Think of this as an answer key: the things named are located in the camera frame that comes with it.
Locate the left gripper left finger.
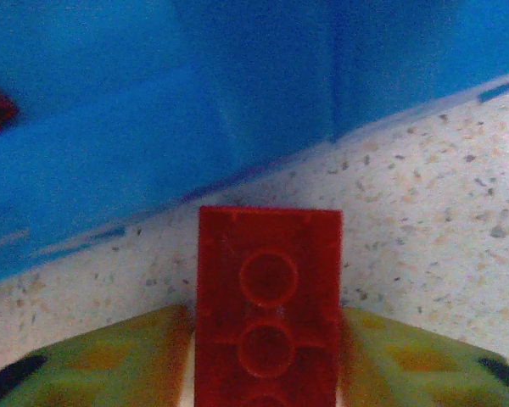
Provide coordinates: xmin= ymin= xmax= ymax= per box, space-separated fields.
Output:
xmin=0 ymin=304 xmax=196 ymax=407

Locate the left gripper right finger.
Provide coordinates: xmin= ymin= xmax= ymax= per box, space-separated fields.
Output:
xmin=338 ymin=307 xmax=509 ymax=407

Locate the blue three-compartment plastic bin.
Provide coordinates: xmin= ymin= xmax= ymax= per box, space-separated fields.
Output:
xmin=0 ymin=0 xmax=509 ymax=285

